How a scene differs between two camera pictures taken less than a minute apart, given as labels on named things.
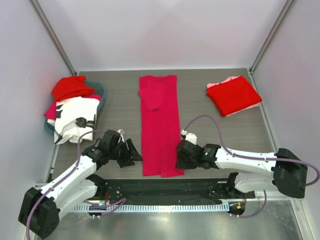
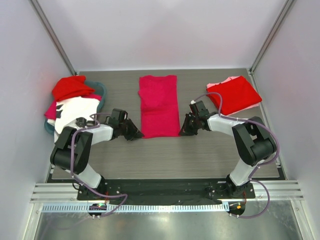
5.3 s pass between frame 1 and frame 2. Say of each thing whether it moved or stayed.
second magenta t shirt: stayed
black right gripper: moved
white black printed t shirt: stayed
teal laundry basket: stayed
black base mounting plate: stayed
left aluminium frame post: stayed
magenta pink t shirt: moved
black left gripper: moved
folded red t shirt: stayed
